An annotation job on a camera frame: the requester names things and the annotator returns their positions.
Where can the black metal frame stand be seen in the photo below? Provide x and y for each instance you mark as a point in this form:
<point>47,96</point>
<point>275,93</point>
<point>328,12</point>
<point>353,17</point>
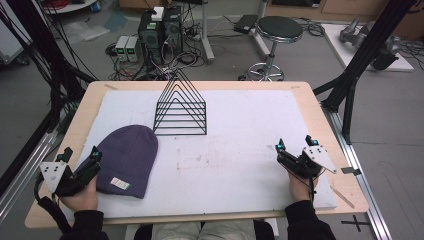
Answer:
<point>50,60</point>
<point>363,56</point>

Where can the thin wooden stick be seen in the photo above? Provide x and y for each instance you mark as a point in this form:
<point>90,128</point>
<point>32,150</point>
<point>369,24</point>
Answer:
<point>342,198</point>

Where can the grey metal desk leg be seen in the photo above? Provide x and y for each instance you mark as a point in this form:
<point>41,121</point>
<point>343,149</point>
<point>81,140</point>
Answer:
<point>207,33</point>

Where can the aluminium rail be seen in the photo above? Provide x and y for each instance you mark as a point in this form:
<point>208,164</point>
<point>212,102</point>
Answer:
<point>360,186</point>
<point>23,180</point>

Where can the white foam mat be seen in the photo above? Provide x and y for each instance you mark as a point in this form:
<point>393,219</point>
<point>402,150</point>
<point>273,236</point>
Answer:
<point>226,160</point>

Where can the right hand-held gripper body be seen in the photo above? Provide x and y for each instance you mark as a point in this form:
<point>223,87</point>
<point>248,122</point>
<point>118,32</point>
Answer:
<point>316,158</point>

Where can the purple knit beanie hat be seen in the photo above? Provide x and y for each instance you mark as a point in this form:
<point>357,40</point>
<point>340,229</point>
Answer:
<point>130,160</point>

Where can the person's left hand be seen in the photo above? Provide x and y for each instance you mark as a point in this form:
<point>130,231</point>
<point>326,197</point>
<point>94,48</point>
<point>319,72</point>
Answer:
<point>81,198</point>

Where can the black computer tower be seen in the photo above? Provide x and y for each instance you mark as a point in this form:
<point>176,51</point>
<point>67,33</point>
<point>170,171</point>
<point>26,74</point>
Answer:
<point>150,40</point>
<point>172,30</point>

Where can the black round stool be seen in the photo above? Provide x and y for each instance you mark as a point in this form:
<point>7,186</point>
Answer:
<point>278,28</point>

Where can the black tape cross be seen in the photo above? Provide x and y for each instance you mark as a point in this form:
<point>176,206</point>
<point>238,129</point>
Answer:
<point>356,223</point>

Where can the person's legs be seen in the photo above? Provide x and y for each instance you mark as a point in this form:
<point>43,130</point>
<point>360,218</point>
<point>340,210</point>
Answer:
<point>203,231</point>

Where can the small white box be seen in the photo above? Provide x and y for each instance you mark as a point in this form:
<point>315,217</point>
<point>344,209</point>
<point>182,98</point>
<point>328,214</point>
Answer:
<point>158,13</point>

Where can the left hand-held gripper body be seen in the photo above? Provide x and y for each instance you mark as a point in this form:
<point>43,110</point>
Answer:
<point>55,175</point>

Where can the white floor platform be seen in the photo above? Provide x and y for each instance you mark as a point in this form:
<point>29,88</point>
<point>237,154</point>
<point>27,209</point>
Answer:
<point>340,46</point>

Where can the grey power supply unit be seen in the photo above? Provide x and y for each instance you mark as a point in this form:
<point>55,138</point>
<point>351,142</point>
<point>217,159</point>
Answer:
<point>121,48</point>
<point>132,49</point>

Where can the black tape piece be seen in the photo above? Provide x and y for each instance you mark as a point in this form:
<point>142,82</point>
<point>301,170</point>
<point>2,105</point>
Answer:
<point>350,171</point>

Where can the person's right hand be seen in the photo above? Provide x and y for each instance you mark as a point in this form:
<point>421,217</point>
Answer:
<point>300,188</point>

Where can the flat black box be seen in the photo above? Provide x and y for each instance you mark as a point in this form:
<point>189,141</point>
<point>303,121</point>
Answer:
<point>246,24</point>

